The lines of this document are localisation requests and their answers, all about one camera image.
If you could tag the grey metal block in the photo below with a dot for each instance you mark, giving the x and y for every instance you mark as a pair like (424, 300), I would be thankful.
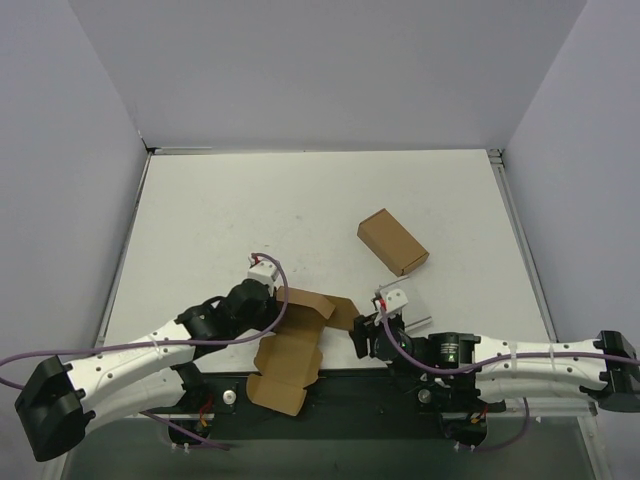
(415, 314)

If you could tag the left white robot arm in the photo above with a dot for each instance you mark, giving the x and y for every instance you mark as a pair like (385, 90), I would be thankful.
(62, 400)

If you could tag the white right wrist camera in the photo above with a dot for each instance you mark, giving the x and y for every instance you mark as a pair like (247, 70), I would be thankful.
(390, 300)

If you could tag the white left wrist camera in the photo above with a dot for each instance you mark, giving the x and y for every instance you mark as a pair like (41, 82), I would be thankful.
(263, 271)

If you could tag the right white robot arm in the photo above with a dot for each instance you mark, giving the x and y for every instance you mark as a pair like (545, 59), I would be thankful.
(467, 373)

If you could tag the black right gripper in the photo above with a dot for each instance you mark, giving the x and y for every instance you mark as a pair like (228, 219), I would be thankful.
(363, 335)

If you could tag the folded brown cardboard box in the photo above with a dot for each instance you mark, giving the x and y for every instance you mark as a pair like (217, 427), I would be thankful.
(392, 243)

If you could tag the aluminium frame rail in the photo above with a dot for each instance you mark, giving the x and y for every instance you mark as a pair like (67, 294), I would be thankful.
(497, 164)

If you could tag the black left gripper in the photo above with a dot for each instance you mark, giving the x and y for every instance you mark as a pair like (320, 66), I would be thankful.
(270, 304)

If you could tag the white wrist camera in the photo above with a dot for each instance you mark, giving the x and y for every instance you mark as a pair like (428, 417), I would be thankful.
(263, 271)
(390, 300)

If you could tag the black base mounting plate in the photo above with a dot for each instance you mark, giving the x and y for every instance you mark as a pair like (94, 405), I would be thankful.
(351, 404)

